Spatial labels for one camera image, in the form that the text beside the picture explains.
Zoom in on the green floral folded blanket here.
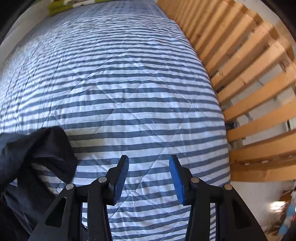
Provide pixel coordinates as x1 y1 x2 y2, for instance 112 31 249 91
48 0 108 16

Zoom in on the wooden slatted bed frame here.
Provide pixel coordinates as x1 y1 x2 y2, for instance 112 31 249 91
158 1 295 182

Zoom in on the dark navy garment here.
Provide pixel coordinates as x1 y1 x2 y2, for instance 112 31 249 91
1 126 78 240

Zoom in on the blue white striped quilt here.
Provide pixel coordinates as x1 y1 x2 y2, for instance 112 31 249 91
1 1 230 240

